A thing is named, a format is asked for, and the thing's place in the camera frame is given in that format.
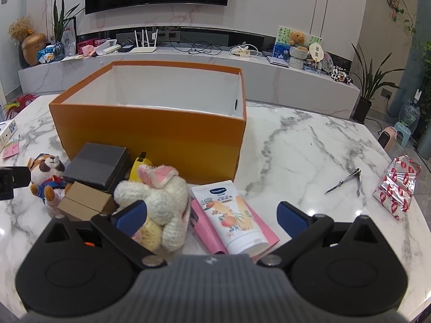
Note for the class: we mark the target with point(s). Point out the metal tweezers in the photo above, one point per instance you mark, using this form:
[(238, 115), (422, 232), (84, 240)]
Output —
[(345, 181)]

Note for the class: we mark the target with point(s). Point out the white plastic tray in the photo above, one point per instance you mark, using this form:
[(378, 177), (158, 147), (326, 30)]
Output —
[(107, 47)]

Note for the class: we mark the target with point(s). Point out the pink notebook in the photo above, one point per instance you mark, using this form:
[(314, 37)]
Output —
[(208, 232)]

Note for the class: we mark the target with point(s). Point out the white hand cream tube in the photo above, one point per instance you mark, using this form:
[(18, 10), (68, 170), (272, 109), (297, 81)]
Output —
[(229, 215)]

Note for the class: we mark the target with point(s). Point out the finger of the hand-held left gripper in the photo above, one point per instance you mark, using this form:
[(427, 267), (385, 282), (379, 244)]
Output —
[(13, 177)]

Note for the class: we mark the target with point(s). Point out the dark grey square box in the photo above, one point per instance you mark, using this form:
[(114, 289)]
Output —
[(94, 165)]

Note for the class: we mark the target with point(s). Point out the red and silver foil packet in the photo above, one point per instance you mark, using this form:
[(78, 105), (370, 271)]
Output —
[(397, 188)]

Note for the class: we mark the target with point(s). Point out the white wifi router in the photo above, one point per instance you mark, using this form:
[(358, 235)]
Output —
[(144, 45)]

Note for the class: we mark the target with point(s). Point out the white marble tv console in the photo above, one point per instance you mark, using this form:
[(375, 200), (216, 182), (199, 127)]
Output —
[(202, 70)]

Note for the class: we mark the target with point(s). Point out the green plant in glass vase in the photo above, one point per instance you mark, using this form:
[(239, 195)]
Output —
[(60, 30)]

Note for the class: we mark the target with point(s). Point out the white crochet bunny plush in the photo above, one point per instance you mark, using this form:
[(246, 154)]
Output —
[(158, 202)]

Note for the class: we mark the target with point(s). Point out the dried yellow flowers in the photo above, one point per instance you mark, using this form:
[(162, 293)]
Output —
[(20, 28)]

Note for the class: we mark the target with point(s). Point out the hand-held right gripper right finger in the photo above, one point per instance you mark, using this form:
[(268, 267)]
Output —
[(290, 218)]

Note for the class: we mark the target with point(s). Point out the colourful feather toy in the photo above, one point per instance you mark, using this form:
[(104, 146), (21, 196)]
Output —
[(20, 102)]

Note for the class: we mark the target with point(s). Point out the potted plant in black pot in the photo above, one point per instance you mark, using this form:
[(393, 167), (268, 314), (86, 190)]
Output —
[(368, 84)]

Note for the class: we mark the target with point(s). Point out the round paper fan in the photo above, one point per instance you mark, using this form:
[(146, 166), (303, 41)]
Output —
[(316, 51)]

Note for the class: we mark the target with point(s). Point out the gold vase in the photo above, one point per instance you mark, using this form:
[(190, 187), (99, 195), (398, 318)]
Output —
[(33, 48)]

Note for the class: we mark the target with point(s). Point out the white power strip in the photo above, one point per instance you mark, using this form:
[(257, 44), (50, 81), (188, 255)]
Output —
[(242, 52)]

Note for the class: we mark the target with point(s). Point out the pink space heater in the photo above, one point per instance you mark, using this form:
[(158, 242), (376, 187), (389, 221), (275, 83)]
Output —
[(387, 138)]

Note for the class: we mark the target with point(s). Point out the cow pattern toys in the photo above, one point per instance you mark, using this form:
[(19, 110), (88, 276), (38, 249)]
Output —
[(342, 75)]

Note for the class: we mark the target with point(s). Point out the blue and white snack bag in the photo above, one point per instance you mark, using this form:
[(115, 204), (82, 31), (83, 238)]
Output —
[(47, 55)]

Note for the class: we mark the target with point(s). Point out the yellow banana toy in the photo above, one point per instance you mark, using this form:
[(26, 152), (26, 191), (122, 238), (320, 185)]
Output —
[(137, 168)]

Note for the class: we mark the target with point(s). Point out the decorative plate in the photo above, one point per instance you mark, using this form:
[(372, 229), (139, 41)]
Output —
[(328, 64)]

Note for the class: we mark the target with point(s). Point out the brown cardboard box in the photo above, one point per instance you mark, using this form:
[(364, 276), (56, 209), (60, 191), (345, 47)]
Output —
[(86, 205)]

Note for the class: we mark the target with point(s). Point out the pink small packet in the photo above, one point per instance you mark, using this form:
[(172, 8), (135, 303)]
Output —
[(10, 150)]

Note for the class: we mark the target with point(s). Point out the brown teddy bear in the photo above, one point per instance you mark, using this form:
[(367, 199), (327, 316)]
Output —
[(298, 38)]

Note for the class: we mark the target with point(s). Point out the raccoon plush toy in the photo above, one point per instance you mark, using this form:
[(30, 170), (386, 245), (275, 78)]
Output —
[(47, 175)]

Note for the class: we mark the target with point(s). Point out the white and blue carton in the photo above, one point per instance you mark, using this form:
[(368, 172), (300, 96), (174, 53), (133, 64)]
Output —
[(6, 134)]

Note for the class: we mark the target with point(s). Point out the hanging vine plant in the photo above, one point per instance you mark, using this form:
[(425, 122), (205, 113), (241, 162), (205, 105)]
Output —
[(399, 3)]

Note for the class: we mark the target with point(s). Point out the orange cardboard box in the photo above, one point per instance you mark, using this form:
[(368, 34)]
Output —
[(151, 141)]

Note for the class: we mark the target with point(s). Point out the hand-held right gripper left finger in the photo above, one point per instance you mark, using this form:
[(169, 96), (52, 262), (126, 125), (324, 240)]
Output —
[(130, 218)]

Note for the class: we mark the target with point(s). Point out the light blue plastic stool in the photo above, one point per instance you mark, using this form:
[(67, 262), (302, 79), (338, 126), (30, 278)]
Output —
[(403, 134)]

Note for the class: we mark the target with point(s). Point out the white knitted basket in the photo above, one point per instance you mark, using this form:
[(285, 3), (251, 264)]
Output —
[(298, 57)]

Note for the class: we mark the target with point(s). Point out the blue and green painting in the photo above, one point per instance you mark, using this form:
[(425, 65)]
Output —
[(282, 40)]

